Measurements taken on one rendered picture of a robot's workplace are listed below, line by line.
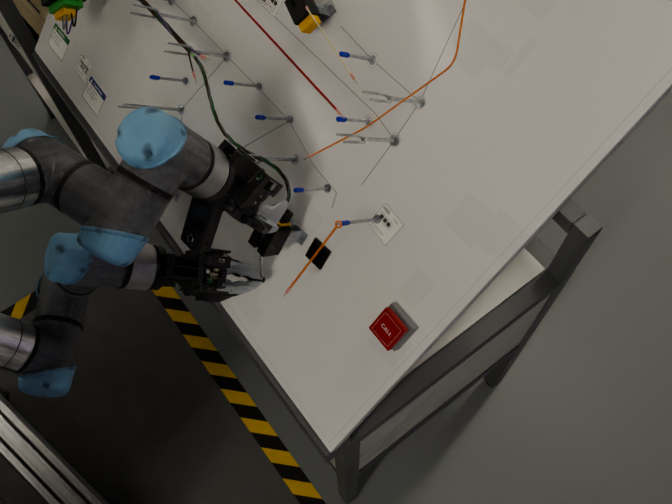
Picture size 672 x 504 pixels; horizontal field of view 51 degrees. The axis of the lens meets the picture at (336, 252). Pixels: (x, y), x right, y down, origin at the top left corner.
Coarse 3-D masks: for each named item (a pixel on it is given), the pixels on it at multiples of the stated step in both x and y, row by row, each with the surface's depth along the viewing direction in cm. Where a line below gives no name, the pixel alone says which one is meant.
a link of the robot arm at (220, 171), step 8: (216, 152) 92; (216, 160) 92; (224, 160) 94; (216, 168) 92; (224, 168) 94; (208, 176) 96; (216, 176) 93; (224, 176) 94; (208, 184) 92; (216, 184) 93; (192, 192) 93; (200, 192) 93; (208, 192) 94; (216, 192) 95
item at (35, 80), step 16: (0, 0) 159; (0, 16) 202; (16, 16) 165; (0, 32) 228; (16, 32) 168; (32, 48) 174; (32, 64) 177; (32, 80) 245; (48, 96) 242; (48, 112) 267; (64, 112) 195; (64, 128) 236; (80, 128) 203; (80, 144) 208; (96, 160) 217
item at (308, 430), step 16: (48, 80) 172; (64, 96) 163; (96, 144) 160; (112, 160) 154; (160, 224) 147; (224, 320) 140; (240, 336) 136; (256, 352) 134; (272, 384) 132; (288, 400) 130; (304, 432) 133; (320, 448) 126
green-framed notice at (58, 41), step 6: (54, 24) 162; (54, 30) 162; (60, 30) 161; (54, 36) 163; (60, 36) 161; (66, 36) 160; (48, 42) 164; (54, 42) 163; (60, 42) 162; (66, 42) 160; (54, 48) 163; (60, 48) 162; (66, 48) 160; (60, 54) 162; (60, 60) 162
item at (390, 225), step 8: (384, 208) 113; (384, 216) 113; (392, 216) 112; (368, 224) 115; (376, 224) 114; (384, 224) 113; (392, 224) 112; (400, 224) 111; (376, 232) 114; (384, 232) 113; (392, 232) 112; (384, 240) 113
